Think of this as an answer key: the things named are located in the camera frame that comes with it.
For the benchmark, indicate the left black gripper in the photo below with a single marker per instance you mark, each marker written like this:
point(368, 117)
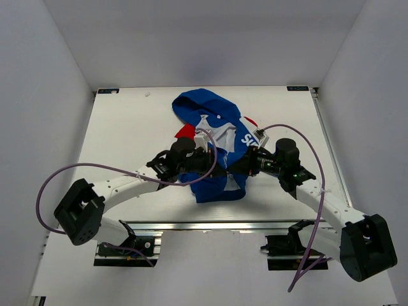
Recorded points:
point(208, 159)

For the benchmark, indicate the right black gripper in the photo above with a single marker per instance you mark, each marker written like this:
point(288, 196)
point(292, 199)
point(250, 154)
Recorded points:
point(247, 165)

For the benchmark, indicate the blue white red jacket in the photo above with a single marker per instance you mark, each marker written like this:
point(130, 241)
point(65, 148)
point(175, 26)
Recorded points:
point(232, 132)

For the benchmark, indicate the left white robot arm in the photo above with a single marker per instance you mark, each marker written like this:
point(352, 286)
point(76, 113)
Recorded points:
point(81, 210)

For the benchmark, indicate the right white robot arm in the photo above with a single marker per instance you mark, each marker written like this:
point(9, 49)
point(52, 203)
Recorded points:
point(361, 243)

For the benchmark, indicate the left blue table label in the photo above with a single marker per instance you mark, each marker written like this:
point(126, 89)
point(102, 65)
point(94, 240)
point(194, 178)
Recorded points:
point(108, 91)

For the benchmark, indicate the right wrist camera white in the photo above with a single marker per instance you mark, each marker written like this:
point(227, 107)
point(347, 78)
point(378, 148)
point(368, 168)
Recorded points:
point(261, 137)

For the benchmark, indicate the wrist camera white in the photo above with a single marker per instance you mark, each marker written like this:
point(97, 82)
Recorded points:
point(261, 137)
point(202, 139)

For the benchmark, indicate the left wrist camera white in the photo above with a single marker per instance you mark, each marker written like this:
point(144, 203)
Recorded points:
point(202, 139)

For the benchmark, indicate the aluminium front rail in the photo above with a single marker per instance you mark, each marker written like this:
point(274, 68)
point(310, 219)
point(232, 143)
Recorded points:
point(262, 226)

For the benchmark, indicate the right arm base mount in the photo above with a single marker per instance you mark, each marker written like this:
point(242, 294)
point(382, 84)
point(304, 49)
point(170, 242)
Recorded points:
point(285, 252)

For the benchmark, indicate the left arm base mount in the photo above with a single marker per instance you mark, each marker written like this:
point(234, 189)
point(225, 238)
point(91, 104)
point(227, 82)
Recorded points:
point(135, 251)

